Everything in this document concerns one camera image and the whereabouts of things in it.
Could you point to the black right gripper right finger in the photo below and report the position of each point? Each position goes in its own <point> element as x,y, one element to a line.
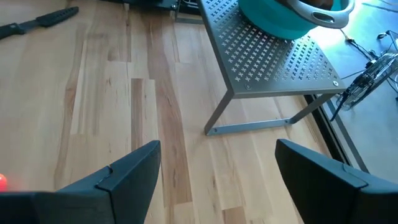
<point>335,196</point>

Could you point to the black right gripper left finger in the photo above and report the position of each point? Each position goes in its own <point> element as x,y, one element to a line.
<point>93,202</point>

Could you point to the gray perforated metal riser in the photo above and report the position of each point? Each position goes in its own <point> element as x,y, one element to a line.
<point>258,62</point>

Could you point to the black floor fan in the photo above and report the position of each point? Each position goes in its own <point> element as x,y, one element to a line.
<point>370,81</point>

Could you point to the black kitchen knife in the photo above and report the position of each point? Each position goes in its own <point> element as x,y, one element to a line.
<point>40,22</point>

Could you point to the blue collapsible colander bowl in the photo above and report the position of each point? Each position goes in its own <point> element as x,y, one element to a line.
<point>273,18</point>

